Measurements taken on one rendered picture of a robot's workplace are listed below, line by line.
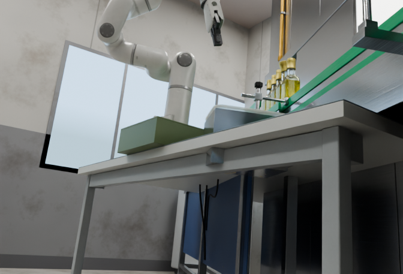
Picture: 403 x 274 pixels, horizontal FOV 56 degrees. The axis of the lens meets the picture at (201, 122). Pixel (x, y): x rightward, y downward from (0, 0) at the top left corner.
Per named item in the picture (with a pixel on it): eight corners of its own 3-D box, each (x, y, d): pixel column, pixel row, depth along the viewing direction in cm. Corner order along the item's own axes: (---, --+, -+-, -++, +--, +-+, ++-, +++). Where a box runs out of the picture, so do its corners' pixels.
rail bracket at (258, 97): (288, 119, 130) (289, 85, 133) (241, 113, 127) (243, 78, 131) (285, 122, 132) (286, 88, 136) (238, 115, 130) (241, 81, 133)
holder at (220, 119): (306, 146, 108) (307, 120, 110) (213, 134, 104) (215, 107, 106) (283, 156, 124) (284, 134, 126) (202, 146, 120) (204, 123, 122)
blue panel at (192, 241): (296, 290, 125) (298, 163, 136) (244, 286, 122) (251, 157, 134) (206, 253, 276) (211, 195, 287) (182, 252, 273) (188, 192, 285)
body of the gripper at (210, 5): (222, -7, 141) (227, 20, 138) (216, 8, 150) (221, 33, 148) (202, -6, 139) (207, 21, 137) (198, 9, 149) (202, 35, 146)
